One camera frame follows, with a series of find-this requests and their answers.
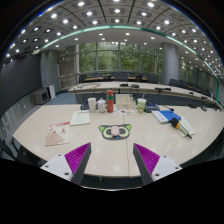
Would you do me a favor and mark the group of ceiling lights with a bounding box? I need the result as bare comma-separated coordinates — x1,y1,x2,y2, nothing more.
4,0,224,78

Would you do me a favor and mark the red bottle with green band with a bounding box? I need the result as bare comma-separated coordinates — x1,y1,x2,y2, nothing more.
106,89,115,114

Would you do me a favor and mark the blue and white book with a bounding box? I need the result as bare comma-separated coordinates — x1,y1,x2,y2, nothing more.
151,109,182,125

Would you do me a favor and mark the white printed document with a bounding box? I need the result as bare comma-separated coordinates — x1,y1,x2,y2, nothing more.
69,109,92,127

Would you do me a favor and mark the printed paper cup with straw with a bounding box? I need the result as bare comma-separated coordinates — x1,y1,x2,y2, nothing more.
136,97,147,114

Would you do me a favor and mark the cream cardboard box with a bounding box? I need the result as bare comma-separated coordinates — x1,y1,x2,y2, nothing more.
115,93,137,110

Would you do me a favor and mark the colourful sticker sheet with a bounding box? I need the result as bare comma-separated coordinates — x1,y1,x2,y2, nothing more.
113,108,136,117

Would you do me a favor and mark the black microphone with orange ring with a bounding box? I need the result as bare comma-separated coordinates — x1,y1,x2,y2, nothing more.
170,117,193,140

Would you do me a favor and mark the cat-face mouse pad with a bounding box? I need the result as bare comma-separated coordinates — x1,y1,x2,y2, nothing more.
98,123,133,141

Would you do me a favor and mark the white lidded mug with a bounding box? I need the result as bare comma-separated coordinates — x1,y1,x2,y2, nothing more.
96,97,107,113

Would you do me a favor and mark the group of dark office chairs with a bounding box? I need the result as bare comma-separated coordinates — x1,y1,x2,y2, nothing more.
78,71,218,104

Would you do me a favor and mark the red and white magazine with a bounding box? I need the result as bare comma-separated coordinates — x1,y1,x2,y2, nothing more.
44,121,71,147

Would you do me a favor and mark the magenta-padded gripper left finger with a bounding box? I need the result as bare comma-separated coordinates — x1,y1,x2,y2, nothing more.
40,142,93,185

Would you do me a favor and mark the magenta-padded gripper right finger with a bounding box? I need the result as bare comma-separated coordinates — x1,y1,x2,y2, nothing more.
132,143,183,186

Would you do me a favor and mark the grey monitor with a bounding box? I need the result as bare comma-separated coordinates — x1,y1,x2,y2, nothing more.
33,89,50,105

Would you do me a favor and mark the pink computer mouse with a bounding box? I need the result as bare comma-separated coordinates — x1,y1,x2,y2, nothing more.
110,125,121,137

